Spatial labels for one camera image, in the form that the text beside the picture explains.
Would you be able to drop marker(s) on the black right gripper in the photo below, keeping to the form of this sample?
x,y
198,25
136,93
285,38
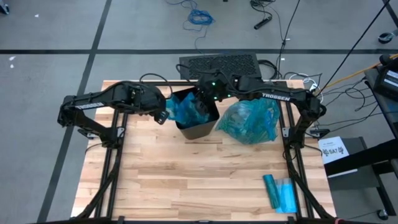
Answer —
x,y
217,87

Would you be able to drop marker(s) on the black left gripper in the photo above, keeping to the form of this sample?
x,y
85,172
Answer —
x,y
147,98

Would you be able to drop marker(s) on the teal spare plastic bag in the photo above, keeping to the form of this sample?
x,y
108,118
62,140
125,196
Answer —
x,y
186,112

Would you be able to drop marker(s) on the black trash bin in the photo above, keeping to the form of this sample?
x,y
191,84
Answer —
x,y
199,132

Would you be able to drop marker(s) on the blue plastic bin liner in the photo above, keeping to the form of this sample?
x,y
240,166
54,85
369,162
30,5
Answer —
x,y
248,121

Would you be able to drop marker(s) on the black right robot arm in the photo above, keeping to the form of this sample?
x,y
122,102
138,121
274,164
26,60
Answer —
x,y
276,96

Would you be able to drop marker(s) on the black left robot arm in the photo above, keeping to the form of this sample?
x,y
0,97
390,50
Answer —
x,y
90,105

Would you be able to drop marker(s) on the dark grey perforated panel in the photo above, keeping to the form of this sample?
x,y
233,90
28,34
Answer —
x,y
236,63

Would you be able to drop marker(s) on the black power strip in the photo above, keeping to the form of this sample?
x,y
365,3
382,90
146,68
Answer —
x,y
262,23

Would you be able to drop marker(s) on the teal roll of bags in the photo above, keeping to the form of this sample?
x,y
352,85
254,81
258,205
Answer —
x,y
271,191

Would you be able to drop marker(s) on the thin black pole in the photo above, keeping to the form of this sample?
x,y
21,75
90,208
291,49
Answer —
x,y
357,42
287,28

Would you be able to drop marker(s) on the white printed sign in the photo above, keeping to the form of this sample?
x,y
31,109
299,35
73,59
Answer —
x,y
333,150

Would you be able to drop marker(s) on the black side cart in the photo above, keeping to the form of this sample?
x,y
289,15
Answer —
x,y
367,155

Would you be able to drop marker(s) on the black monitor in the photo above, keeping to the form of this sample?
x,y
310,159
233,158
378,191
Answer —
x,y
388,81

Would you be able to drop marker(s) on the black chair caster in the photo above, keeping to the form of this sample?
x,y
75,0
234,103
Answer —
x,y
385,37

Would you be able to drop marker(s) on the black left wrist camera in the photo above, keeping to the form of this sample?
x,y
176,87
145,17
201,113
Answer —
x,y
161,117

